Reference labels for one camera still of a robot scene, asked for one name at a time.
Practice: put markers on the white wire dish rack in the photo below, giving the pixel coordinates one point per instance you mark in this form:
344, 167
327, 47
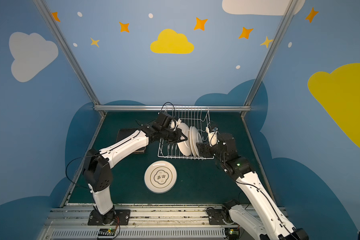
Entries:
198, 119

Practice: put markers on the aluminium right corner post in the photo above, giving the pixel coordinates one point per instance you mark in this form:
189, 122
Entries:
278, 37

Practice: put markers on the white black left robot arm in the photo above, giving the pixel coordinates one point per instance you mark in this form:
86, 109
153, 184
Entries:
97, 169

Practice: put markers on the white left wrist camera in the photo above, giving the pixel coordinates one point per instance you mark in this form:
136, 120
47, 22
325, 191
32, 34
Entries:
175, 123

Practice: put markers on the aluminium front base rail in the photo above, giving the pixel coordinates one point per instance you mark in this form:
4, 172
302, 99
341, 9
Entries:
147, 222

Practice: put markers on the aluminium left corner post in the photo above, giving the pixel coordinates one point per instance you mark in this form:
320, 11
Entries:
52, 24

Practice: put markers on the aluminium back frame rail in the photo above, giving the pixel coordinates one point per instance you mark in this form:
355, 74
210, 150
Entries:
142, 108

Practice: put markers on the right small circuit board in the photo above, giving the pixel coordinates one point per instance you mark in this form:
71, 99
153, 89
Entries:
232, 234

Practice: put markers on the left small circuit board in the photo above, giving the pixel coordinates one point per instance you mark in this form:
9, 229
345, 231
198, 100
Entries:
106, 234

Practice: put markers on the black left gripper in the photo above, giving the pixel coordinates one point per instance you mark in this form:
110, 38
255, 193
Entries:
174, 135

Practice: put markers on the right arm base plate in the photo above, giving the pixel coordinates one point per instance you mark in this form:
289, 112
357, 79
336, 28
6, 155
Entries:
219, 216

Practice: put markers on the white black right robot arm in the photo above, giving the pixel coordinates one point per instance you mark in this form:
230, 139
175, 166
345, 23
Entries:
271, 223

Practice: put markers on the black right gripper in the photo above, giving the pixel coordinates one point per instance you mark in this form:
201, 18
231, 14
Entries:
204, 150

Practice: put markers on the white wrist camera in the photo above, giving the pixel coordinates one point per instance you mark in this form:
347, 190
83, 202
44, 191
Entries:
175, 123
212, 135

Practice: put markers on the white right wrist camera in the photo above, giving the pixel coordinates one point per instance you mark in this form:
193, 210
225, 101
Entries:
212, 135

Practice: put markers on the white round plate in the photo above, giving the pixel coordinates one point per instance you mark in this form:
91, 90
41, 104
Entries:
160, 177
199, 139
185, 147
192, 141

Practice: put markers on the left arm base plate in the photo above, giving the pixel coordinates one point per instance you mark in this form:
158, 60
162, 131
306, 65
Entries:
123, 216

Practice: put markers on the aluminium corner post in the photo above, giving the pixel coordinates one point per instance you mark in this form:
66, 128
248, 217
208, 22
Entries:
52, 24
278, 37

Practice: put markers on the small circuit board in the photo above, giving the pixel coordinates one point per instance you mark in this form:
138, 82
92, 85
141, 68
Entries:
106, 234
232, 234

